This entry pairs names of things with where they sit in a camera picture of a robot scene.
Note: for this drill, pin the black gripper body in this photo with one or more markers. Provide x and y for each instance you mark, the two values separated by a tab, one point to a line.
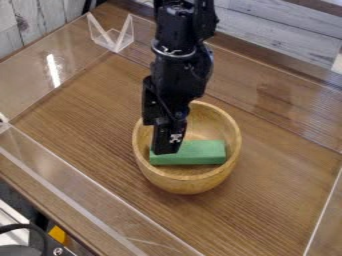
180	79

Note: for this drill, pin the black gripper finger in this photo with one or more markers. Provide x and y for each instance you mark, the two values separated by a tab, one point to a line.
168	134
152	110

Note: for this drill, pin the green rectangular block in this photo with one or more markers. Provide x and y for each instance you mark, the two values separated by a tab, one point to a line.
195	152

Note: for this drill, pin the brown wooden bowl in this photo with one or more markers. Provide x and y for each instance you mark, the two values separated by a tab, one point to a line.
209	124

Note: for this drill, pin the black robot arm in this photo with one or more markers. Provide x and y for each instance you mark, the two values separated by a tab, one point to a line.
185	22

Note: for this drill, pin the yellow and black device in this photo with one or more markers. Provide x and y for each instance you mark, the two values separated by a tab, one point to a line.
53	242

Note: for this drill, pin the clear acrylic corner bracket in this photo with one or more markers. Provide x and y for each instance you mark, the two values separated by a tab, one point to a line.
113	40

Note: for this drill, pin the clear acrylic tray wall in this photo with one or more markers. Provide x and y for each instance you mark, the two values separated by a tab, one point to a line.
113	225

